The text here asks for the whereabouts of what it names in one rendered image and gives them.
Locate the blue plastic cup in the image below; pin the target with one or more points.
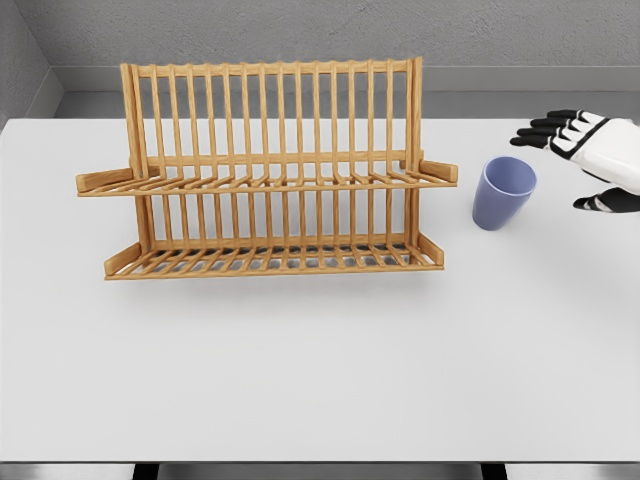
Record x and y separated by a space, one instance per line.
501 195

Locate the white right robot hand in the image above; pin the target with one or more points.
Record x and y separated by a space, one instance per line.
611 150

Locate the wooden two-tier dish rack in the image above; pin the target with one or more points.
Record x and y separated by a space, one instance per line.
272 175

